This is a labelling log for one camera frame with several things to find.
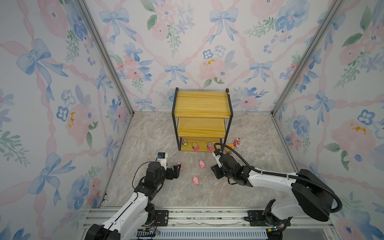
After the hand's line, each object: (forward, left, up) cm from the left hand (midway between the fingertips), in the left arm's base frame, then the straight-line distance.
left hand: (174, 163), depth 85 cm
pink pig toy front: (-8, -12, -5) cm, 16 cm away
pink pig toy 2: (+2, -16, -5) cm, 17 cm away
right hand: (0, -23, -3) cm, 23 cm away
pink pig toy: (-1, -4, -3) cm, 5 cm away
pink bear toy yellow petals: (+14, -35, -2) cm, 38 cm away
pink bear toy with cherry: (+17, -40, -2) cm, 43 cm away
